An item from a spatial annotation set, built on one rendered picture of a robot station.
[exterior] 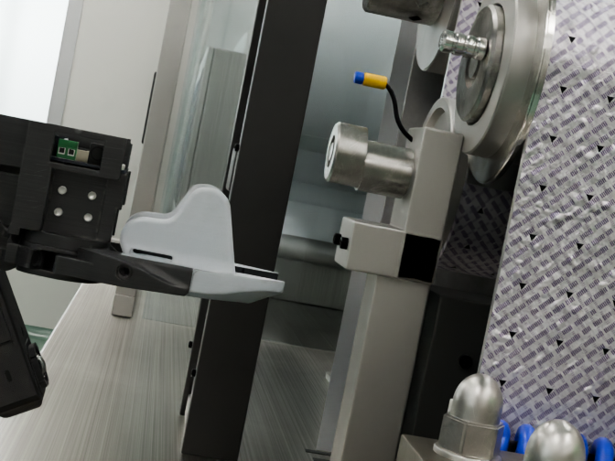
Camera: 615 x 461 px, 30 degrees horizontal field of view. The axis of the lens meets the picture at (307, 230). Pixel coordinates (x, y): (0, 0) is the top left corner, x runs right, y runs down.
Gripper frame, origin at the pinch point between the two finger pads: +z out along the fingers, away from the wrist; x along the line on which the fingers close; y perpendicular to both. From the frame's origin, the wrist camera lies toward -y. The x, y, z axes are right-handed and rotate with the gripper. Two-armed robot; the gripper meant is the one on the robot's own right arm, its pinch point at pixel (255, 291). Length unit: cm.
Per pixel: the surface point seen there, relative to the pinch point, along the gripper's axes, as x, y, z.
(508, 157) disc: 1.6, 10.4, 13.6
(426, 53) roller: 31.1, 19.1, 13.5
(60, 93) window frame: 555, 22, -67
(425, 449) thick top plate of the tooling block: -6.9, -5.9, 9.8
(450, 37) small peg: 3.4, 16.9, 9.1
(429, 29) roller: 32.0, 21.2, 13.5
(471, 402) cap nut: -8.0, -2.8, 11.4
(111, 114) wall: 556, 17, -39
